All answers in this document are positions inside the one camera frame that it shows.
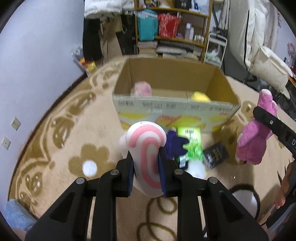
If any pink swirl fishcake plush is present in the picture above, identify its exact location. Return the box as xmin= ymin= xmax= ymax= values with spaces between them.
xmin=119 ymin=121 xmax=167 ymax=198

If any pink fuzzy plush toy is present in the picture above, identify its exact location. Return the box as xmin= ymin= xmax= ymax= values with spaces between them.
xmin=235 ymin=89 xmax=278 ymax=165

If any yellow plush toy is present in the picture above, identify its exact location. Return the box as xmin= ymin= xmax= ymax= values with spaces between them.
xmin=191 ymin=91 xmax=211 ymax=102

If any person's right hand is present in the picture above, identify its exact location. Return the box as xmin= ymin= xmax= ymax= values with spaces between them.
xmin=274 ymin=162 xmax=295 ymax=209

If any purple doll plush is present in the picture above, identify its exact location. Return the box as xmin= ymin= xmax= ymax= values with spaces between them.
xmin=164 ymin=130 xmax=189 ymax=160

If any white fluffy plush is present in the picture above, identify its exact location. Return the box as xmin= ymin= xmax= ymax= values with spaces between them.
xmin=185 ymin=160 xmax=207 ymax=180

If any green tissue pack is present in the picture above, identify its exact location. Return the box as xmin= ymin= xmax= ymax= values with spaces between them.
xmin=177 ymin=126 xmax=203 ymax=168

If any black Face tissue pack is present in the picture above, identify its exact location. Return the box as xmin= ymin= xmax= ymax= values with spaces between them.
xmin=203 ymin=142 xmax=229 ymax=170

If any beige patterned round rug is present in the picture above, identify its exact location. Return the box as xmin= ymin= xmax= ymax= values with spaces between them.
xmin=7 ymin=56 xmax=295 ymax=241

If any black fur headband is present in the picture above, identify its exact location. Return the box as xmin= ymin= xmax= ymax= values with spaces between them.
xmin=229 ymin=184 xmax=261 ymax=219

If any light pink plush toy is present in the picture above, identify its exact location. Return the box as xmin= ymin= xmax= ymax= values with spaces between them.
xmin=130 ymin=81 xmax=152 ymax=97

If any open cardboard box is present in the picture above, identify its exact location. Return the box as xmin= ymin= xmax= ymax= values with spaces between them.
xmin=112 ymin=56 xmax=241 ymax=132

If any cream hanging coat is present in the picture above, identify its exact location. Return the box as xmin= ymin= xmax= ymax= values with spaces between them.
xmin=228 ymin=1 xmax=292 ymax=98

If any white utility cart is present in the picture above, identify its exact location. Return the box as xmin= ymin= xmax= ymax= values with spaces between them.
xmin=204 ymin=33 xmax=228 ymax=68

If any wooden shelving unit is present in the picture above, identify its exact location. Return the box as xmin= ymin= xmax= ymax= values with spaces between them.
xmin=134 ymin=1 xmax=213 ymax=62

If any red patterned bag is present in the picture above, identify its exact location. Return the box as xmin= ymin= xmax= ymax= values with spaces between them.
xmin=158 ymin=14 xmax=182 ymax=38

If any teal bag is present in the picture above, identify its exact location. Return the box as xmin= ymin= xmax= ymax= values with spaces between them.
xmin=135 ymin=9 xmax=159 ymax=41

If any white puffer jacket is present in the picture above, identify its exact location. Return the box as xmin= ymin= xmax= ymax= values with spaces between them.
xmin=84 ymin=0 xmax=134 ymax=19

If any upper wall socket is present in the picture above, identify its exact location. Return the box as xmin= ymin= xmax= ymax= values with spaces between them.
xmin=11 ymin=117 xmax=21 ymax=131

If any wall socket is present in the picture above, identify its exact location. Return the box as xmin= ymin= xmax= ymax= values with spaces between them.
xmin=11 ymin=117 xmax=21 ymax=131
xmin=1 ymin=137 xmax=11 ymax=150

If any lower wall socket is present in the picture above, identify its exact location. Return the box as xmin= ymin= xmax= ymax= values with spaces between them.
xmin=1 ymin=137 xmax=11 ymax=150

